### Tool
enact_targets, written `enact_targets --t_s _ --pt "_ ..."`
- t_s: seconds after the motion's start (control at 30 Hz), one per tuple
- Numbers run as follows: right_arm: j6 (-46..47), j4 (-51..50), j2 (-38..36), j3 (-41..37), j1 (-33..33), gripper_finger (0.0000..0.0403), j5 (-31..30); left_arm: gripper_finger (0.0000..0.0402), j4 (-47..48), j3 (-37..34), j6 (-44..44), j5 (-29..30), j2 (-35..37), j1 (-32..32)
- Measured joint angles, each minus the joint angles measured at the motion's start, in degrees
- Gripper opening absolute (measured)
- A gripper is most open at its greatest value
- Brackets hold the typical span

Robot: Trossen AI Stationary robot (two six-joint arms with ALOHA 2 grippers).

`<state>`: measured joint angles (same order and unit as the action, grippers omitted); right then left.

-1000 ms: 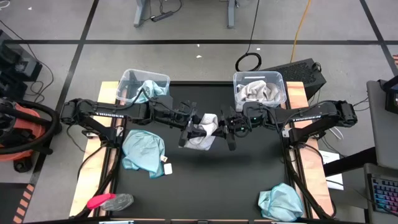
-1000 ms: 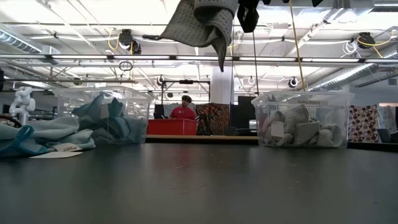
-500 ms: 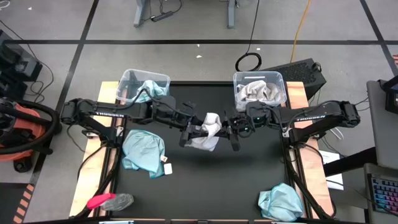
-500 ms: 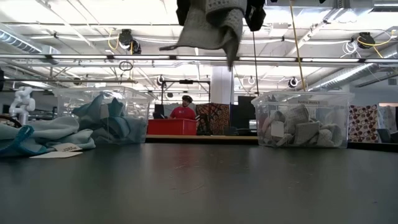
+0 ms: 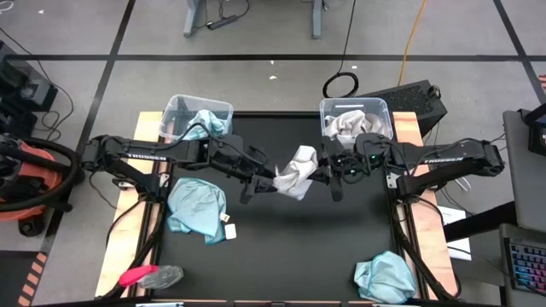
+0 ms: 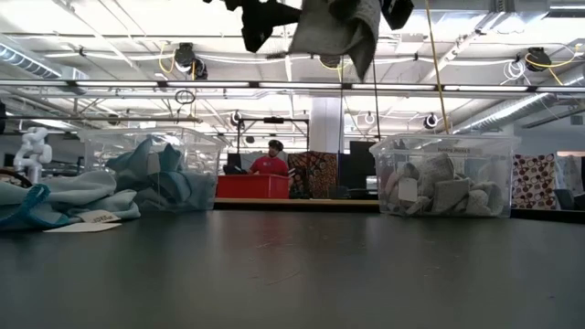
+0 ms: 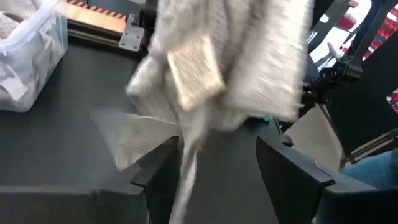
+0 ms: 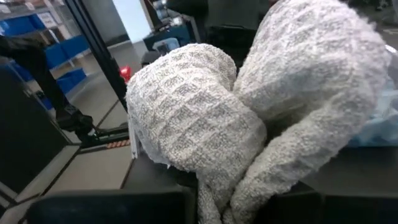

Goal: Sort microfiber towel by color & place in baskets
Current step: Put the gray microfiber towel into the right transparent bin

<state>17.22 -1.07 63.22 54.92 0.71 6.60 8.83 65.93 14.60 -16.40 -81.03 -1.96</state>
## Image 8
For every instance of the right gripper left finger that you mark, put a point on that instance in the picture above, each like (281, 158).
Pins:
(161, 208)

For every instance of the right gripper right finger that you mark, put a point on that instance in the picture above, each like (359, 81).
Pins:
(295, 208)

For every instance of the grey waffle microfiber towel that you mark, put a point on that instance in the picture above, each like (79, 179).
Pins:
(280, 93)

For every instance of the light blue microfiber towel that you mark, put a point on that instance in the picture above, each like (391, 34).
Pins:
(379, 124)

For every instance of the plastic wrapped device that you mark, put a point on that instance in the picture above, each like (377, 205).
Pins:
(166, 46)

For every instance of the teal equipment cart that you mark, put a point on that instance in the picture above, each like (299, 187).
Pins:
(168, 31)

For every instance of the blue storage bins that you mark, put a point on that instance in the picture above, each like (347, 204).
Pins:
(71, 46)

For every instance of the black aluminium frame strut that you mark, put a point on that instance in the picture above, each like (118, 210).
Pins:
(99, 53)

